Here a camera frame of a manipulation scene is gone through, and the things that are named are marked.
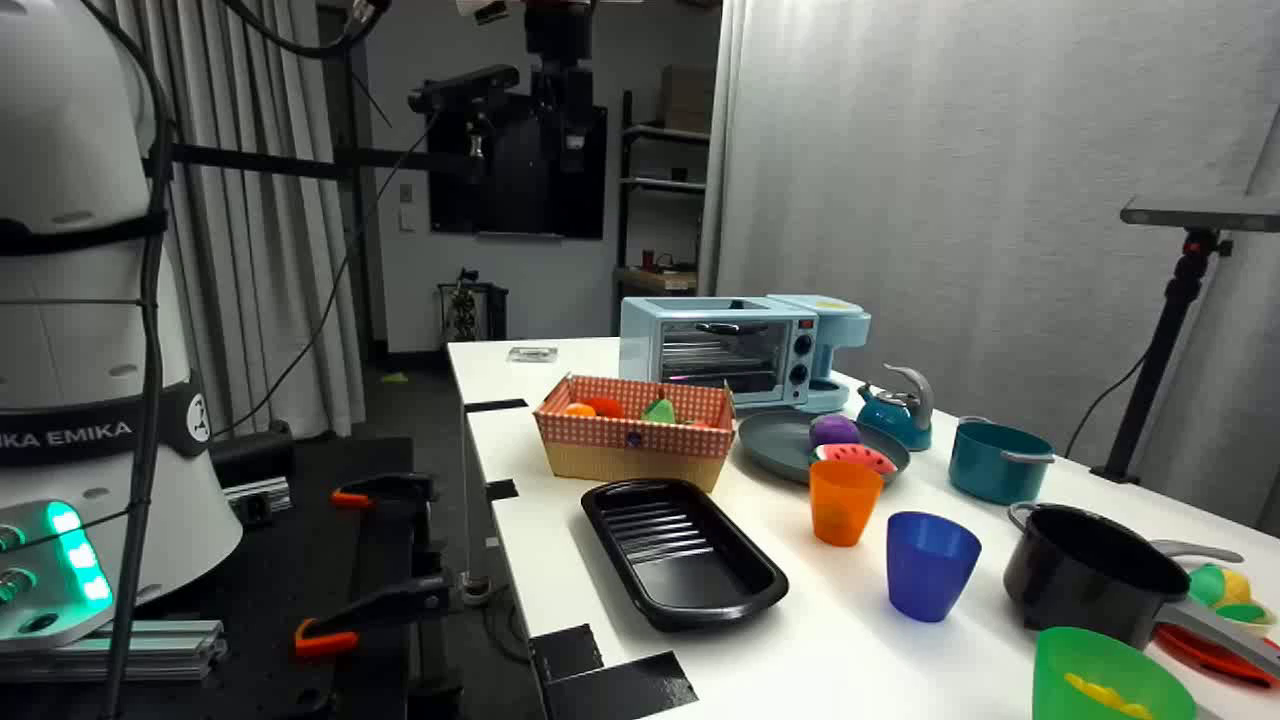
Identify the grey plate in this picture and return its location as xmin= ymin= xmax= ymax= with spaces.
xmin=735 ymin=410 xmax=915 ymax=489

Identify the white curtain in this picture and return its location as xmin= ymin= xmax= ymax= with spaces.
xmin=699 ymin=0 xmax=1280 ymax=529

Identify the green plastic bowl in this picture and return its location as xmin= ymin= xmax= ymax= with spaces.
xmin=1031 ymin=624 xmax=1201 ymax=720

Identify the black monitor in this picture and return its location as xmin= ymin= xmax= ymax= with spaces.
xmin=424 ymin=97 xmax=611 ymax=244

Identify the orange plastic cup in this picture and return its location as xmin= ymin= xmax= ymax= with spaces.
xmin=803 ymin=455 xmax=888 ymax=551

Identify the yellow toy food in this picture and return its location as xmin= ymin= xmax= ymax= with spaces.
xmin=1061 ymin=673 xmax=1157 ymax=720

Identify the cardboard box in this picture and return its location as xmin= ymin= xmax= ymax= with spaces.
xmin=656 ymin=66 xmax=715 ymax=136

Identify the black camera on tripod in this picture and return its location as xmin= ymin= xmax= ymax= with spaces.
xmin=1090 ymin=196 xmax=1280 ymax=489

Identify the toy watermelon slice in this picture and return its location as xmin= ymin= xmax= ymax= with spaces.
xmin=811 ymin=440 xmax=900 ymax=485

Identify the black frame bar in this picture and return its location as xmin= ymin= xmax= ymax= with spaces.
xmin=169 ymin=142 xmax=430 ymax=183

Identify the grey utensil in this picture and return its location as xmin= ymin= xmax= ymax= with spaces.
xmin=1157 ymin=602 xmax=1280 ymax=678

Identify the black pot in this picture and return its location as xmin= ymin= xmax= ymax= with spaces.
xmin=998 ymin=501 xmax=1194 ymax=651

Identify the black camera on stand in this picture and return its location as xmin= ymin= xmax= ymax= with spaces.
xmin=403 ymin=59 xmax=524 ymax=122

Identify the black rectangular tray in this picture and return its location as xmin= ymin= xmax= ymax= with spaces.
xmin=576 ymin=478 xmax=792 ymax=636

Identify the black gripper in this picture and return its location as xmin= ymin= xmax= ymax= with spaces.
xmin=524 ymin=0 xmax=598 ymax=66

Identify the green toy piece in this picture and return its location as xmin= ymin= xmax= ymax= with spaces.
xmin=1187 ymin=560 xmax=1231 ymax=614

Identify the small orange handled clamp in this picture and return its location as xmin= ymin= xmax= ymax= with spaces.
xmin=326 ymin=471 xmax=438 ymax=519

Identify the red plate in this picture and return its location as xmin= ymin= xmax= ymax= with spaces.
xmin=1152 ymin=620 xmax=1280 ymax=693

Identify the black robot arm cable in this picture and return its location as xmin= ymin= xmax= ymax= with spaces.
xmin=77 ymin=0 xmax=185 ymax=720

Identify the teal pot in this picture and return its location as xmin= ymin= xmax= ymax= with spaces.
xmin=945 ymin=418 xmax=1055 ymax=507

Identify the red checked basket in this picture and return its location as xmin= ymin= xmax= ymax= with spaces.
xmin=533 ymin=373 xmax=739 ymax=489

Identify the blue plastic cup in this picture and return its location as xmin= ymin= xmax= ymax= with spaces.
xmin=883 ymin=507 xmax=984 ymax=629

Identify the black floor equipment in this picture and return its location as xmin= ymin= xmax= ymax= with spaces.
xmin=430 ymin=267 xmax=512 ymax=346

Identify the light blue toy oven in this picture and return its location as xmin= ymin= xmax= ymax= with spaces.
xmin=614 ymin=293 xmax=876 ymax=419

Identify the black workbench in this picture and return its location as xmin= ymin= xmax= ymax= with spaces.
xmin=196 ymin=424 xmax=470 ymax=720

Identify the purple toy fruit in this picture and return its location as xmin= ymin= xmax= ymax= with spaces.
xmin=809 ymin=414 xmax=862 ymax=450

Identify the large black tape patch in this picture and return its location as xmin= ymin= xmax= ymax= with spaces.
xmin=526 ymin=620 xmax=699 ymax=720

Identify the large orange handled clamp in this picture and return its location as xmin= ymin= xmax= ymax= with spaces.
xmin=288 ymin=571 xmax=453 ymax=665

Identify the aluminium rail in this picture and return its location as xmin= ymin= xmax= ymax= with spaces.
xmin=0 ymin=615 xmax=232 ymax=690

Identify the teal toy kettle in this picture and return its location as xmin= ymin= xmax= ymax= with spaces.
xmin=850 ymin=359 xmax=940 ymax=455

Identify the grey curtain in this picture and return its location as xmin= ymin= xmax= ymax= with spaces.
xmin=99 ymin=0 xmax=371 ymax=443

